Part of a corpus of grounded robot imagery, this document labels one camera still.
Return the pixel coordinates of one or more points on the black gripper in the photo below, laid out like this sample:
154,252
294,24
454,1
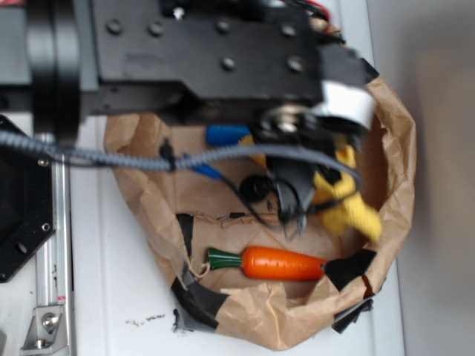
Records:
276,66

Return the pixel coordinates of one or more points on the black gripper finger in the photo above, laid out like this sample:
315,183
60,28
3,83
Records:
340,147
295,189

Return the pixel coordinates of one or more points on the yellow cloth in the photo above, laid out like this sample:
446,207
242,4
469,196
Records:
339,207

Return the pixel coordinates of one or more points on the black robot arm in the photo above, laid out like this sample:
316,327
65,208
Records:
42,72

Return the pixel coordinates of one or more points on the brown paper bag tray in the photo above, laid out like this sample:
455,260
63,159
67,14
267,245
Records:
185,214

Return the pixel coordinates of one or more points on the blue plastic bottle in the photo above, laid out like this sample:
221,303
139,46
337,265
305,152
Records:
218,136

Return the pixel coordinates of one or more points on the orange toy carrot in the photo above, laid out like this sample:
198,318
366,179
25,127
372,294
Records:
263,263

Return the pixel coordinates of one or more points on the aluminium frame rail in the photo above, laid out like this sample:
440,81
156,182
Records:
54,264

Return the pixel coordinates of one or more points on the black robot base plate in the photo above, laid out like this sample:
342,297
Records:
26,208

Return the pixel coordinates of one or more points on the metal corner bracket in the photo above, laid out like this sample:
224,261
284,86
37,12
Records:
47,334

